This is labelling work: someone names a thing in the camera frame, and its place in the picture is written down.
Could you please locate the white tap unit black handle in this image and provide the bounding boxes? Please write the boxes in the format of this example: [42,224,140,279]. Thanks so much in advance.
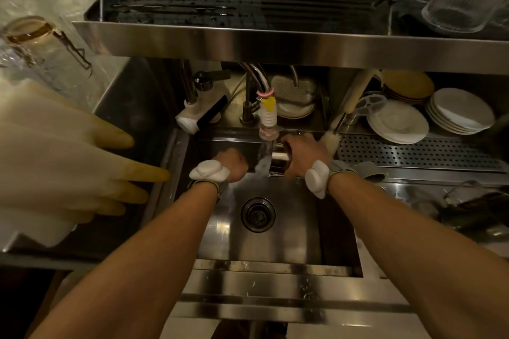
[175,70,232,135]

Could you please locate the person's left hand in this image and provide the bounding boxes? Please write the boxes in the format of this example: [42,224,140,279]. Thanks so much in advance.
[215,148,249,184]

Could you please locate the white wrist tracker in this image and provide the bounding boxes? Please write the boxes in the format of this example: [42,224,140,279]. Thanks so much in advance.
[189,160,231,183]
[304,159,331,200]

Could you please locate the chrome sink faucet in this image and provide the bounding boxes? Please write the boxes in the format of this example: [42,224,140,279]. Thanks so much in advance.
[238,62,275,126]

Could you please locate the dark kitchen utensils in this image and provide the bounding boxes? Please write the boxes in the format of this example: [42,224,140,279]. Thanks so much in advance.
[435,180,509,246]

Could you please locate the large white plate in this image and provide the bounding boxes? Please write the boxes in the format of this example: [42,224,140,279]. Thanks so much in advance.
[366,100,430,146]

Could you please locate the wooden handled bottle brush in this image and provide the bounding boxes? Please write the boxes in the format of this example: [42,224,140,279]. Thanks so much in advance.
[320,69,381,157]

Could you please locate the pale yellow rubber glove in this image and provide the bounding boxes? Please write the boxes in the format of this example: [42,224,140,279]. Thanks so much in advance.
[0,80,172,249]

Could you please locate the stainless steel sink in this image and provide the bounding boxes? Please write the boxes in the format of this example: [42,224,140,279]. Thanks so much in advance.
[174,127,365,279]

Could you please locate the stack of brown plates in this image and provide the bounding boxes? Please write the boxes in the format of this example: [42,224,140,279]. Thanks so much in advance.
[381,70,435,106]

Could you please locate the person's right forearm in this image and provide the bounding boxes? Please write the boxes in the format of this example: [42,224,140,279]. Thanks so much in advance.
[327,172,509,339]

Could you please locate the round white sink strainer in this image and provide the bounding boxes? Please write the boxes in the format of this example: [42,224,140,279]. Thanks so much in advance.
[353,91,388,117]

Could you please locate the stainless steel shelf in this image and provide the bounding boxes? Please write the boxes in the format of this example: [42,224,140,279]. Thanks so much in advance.
[73,0,509,75]

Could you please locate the white sponge in dish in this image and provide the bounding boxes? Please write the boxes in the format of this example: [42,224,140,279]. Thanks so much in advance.
[270,74,317,120]

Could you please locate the sink drain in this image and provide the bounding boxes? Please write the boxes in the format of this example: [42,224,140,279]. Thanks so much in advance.
[240,197,277,234]

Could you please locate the glass jar with wire clip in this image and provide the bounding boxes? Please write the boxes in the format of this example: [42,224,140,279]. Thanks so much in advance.
[3,15,94,78]

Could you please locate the stack of white plates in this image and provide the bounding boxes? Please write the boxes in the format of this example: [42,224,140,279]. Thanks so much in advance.
[424,87,496,135]

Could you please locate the person's left forearm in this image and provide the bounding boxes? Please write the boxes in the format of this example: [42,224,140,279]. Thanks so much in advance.
[30,181,223,339]

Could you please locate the grey wrist strap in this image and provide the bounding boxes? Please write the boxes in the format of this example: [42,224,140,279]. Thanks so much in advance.
[326,160,386,196]
[187,177,230,204]

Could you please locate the perforated steel drain tray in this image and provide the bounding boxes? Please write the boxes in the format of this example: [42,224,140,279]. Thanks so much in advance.
[335,134,506,173]

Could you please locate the yellow white faucet nozzle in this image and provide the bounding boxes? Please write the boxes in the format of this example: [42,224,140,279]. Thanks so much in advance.
[258,96,278,141]

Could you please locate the person's right hand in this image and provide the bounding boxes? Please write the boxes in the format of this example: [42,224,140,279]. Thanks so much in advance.
[280,133,335,180]

